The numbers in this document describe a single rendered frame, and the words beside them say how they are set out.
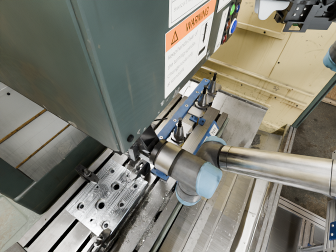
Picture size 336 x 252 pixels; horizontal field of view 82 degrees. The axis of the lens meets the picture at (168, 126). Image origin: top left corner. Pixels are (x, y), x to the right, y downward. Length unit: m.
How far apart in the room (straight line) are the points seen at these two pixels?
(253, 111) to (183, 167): 1.17
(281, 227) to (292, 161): 1.43
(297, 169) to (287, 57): 0.93
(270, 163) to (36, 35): 0.49
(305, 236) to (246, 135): 0.91
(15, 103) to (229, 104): 1.29
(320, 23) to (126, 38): 0.50
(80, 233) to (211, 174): 0.74
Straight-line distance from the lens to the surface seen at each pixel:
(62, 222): 1.09
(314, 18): 0.60
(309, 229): 2.01
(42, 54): 0.23
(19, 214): 1.60
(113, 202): 0.95
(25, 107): 0.95
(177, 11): 0.27
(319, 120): 3.17
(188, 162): 0.45
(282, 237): 1.91
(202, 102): 0.90
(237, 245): 1.28
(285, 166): 0.51
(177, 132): 0.76
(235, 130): 1.49
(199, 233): 1.16
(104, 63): 0.18
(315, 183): 0.51
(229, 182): 1.29
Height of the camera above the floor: 1.87
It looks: 52 degrees down
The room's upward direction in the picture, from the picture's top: 2 degrees clockwise
